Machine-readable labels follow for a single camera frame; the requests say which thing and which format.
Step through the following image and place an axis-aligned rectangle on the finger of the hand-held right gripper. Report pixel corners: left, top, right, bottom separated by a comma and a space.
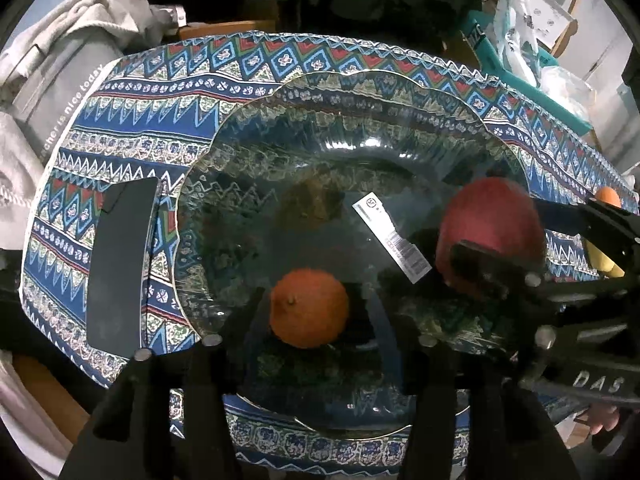
447, 240, 640, 318
527, 196, 640, 273

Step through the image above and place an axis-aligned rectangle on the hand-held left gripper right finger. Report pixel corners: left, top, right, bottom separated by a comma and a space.
367, 295, 583, 480

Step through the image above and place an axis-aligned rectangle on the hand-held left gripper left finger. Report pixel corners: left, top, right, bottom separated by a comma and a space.
60, 287, 271, 480

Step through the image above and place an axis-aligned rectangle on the yellow lemon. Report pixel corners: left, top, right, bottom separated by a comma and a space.
585, 240, 626, 278

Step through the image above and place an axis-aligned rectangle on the red apple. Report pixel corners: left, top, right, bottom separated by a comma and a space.
435, 177, 547, 301

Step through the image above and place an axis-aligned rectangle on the dark orange tangerine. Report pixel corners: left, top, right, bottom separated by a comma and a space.
269, 269, 350, 350

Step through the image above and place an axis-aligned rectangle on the clear glass bowl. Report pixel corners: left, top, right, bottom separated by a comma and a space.
172, 71, 533, 438

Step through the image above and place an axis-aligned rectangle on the person's right hand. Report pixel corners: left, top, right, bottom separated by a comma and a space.
582, 402, 623, 436

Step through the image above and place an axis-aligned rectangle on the clear plastic bag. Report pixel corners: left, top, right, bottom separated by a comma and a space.
540, 65, 598, 121

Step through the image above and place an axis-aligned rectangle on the black flat rectangular device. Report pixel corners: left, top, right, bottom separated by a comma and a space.
86, 177, 160, 358

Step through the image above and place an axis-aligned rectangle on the white cloth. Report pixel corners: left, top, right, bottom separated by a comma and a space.
0, 350, 71, 480

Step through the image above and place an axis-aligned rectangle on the teal plastic bin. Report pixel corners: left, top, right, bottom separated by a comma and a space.
460, 10, 601, 136

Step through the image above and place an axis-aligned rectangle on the white printed plastic bag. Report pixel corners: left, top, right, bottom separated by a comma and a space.
482, 0, 546, 86

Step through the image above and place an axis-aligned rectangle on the blue patterned tablecloth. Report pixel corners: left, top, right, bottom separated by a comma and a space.
19, 32, 640, 466

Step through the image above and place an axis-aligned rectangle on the grey bag with white print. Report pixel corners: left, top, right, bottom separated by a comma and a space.
10, 35, 126, 161

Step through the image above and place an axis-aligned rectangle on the light grey hoodie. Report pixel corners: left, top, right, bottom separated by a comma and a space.
0, 0, 176, 251

